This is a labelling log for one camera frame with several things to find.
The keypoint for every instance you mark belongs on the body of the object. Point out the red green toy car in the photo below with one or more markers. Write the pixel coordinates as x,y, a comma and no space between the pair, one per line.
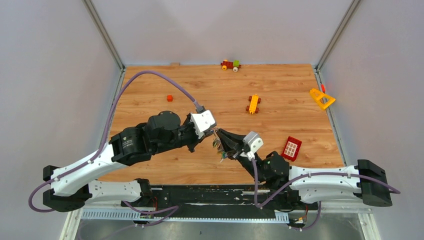
235,65

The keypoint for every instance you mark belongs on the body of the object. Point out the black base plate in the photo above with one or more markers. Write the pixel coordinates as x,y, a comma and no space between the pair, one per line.
219,201

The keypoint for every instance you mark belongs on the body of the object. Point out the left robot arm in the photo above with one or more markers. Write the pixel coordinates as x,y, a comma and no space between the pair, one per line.
73,186

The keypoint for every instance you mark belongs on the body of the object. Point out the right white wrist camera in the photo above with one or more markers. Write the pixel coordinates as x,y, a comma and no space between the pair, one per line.
252,143

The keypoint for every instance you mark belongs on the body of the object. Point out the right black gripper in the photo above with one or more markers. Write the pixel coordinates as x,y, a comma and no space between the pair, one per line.
231,142

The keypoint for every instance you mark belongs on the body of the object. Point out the yellow brown toy car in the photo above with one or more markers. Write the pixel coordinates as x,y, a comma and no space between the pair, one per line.
253,108

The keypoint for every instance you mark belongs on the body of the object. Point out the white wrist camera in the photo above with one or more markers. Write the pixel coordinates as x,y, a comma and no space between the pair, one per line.
203,122
252,143

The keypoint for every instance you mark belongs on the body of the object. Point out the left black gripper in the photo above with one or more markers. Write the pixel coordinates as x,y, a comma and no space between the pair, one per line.
196,140

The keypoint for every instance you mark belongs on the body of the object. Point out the red window toy block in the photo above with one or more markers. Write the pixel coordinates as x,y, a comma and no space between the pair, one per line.
291,149

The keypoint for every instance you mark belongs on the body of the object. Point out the yellow triangular toy piece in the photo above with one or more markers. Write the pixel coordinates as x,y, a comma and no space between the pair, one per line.
323,100

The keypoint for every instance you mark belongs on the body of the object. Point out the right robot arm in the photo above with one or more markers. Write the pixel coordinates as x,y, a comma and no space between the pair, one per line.
273,175

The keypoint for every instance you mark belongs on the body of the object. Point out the keyring with colourful keys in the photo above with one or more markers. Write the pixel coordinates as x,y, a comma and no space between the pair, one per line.
222,143

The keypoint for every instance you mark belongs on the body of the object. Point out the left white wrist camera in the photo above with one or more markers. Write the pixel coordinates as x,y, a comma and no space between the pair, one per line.
203,122

